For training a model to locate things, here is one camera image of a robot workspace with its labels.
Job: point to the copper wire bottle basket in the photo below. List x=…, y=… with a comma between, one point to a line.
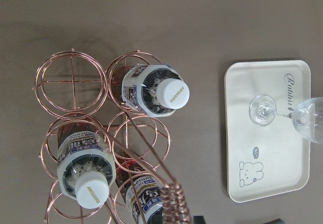
x=74, y=87

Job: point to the tea bottle white cap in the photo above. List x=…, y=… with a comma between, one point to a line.
x=86, y=168

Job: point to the cream rectangular tray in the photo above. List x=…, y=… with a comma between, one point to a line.
x=264, y=161

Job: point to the clear wine glass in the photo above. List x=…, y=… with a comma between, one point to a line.
x=306, y=117

